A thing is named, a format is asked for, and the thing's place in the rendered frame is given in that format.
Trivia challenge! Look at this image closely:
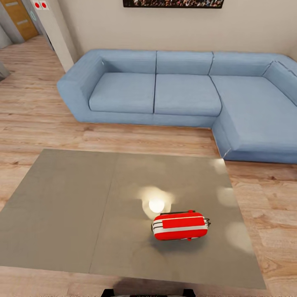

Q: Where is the radio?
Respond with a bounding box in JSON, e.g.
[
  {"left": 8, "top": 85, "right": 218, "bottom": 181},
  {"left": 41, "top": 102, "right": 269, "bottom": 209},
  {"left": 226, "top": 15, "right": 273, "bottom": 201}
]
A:
[{"left": 151, "top": 210, "right": 211, "bottom": 241}]

